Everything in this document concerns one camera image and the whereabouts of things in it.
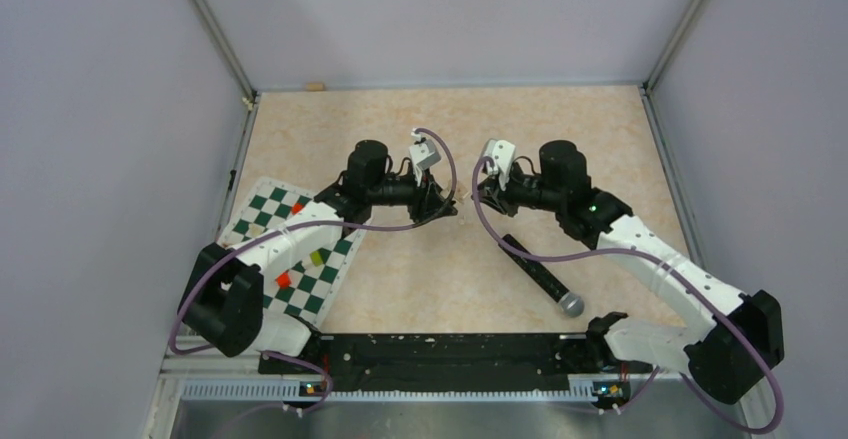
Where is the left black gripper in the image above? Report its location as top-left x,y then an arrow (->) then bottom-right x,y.
368,163 -> 457,223

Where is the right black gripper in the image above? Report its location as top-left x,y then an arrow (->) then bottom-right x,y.
472,163 -> 564,218

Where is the white earbud charging case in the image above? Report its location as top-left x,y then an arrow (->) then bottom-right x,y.
446,184 -> 465,201

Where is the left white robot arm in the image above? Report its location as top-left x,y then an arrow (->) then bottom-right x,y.
168,128 -> 457,373

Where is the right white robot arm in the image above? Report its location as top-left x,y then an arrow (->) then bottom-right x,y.
472,139 -> 784,404

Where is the green white lego brick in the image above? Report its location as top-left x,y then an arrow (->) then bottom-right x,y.
309,250 -> 325,267

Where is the green white chessboard mat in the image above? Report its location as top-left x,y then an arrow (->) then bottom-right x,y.
218,177 -> 366,327

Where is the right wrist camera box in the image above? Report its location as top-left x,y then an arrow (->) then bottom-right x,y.
481,138 -> 516,191

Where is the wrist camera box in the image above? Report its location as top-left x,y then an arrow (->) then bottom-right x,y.
408,133 -> 441,173
481,138 -> 516,191

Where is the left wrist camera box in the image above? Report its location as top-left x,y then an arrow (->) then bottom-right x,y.
408,133 -> 441,173

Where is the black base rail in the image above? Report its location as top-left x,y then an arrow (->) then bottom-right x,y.
301,333 -> 652,393

